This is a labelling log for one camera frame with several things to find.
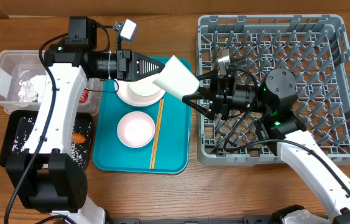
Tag white bowl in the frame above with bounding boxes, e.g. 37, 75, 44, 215
128, 75, 160, 96

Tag peanuts and rice scraps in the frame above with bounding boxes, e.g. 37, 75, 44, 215
8, 113, 93, 170

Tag small pink bowl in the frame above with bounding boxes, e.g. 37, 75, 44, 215
117, 111, 155, 148

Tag aluminium foil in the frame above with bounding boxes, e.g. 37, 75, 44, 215
17, 80, 38, 103

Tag clear plastic bin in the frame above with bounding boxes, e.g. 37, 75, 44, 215
0, 50, 103, 116

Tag large white plate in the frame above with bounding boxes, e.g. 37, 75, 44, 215
114, 81, 166, 107

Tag black plastic tray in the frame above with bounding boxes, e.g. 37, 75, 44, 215
0, 110, 93, 170

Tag wooden chopstick right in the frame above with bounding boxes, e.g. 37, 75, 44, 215
151, 99, 165, 170

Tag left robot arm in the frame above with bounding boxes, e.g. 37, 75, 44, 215
4, 44, 165, 223

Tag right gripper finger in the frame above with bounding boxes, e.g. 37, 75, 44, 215
182, 91, 215, 120
196, 70, 218, 89

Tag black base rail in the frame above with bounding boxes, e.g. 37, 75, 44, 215
108, 215, 274, 224

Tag white cup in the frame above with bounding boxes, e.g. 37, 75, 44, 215
153, 55, 200, 100

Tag white napkin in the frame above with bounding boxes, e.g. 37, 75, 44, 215
30, 75, 47, 103

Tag teal serving tray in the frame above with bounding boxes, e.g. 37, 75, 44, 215
93, 55, 193, 175

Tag orange carrot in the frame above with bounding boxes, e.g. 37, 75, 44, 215
71, 133, 86, 144

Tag grey plastic dish rack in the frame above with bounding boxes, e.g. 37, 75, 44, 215
196, 14, 350, 166

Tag red snack wrapper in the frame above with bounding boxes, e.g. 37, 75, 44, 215
79, 89, 89, 103

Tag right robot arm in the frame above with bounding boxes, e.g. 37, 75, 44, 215
179, 65, 350, 223

